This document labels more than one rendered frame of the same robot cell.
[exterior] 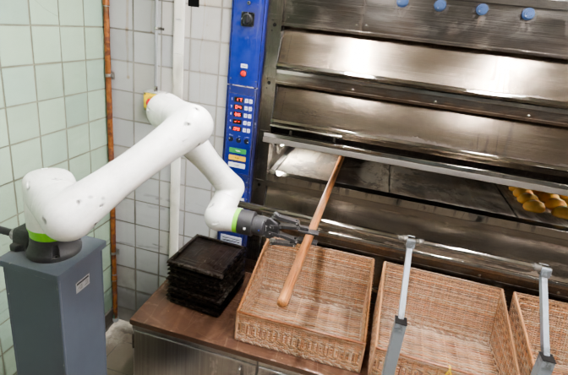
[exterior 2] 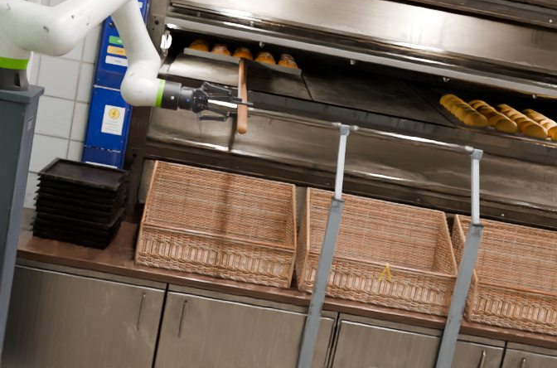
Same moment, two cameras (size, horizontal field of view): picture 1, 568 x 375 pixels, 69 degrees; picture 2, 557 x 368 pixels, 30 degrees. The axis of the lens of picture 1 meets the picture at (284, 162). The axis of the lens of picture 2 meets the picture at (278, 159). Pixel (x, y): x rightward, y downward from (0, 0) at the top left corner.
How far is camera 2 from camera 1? 211 cm
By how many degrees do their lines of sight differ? 18
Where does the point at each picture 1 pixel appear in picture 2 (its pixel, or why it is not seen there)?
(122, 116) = not seen: outside the picture
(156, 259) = not seen: outside the picture
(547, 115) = (479, 3)
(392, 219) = (317, 133)
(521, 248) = (461, 162)
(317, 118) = (228, 1)
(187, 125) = not seen: outside the picture
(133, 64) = not seen: outside the picture
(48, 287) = (12, 113)
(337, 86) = not seen: outside the picture
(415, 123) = (343, 10)
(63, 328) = (19, 161)
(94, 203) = (83, 20)
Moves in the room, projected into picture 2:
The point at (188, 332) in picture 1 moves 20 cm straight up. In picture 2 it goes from (74, 256) to (83, 200)
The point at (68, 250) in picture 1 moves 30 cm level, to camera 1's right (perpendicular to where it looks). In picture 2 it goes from (25, 82) to (130, 97)
